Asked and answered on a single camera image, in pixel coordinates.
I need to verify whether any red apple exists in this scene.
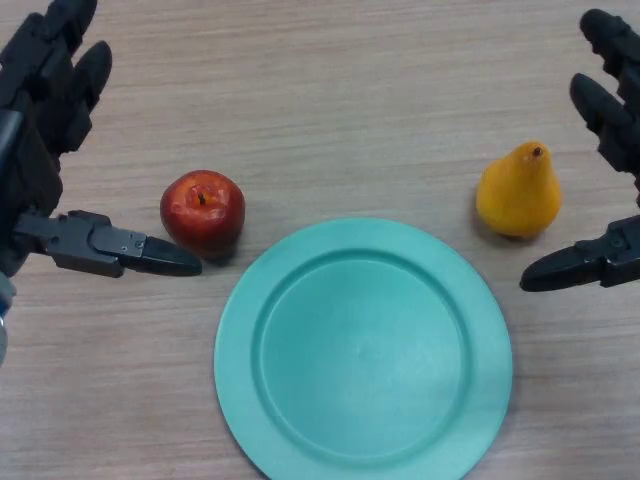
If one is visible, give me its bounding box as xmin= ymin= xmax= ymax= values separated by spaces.
xmin=159 ymin=169 xmax=247 ymax=260

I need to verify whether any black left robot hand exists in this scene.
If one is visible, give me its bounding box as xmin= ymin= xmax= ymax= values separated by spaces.
xmin=0 ymin=0 xmax=204 ymax=279

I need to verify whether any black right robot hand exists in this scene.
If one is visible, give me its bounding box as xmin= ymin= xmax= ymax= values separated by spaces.
xmin=519 ymin=8 xmax=640 ymax=294

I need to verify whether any yellow pear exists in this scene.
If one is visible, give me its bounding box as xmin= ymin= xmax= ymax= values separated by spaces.
xmin=475 ymin=140 xmax=564 ymax=239

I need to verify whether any green round plate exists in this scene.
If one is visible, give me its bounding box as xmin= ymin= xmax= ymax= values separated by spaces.
xmin=213 ymin=217 xmax=514 ymax=480

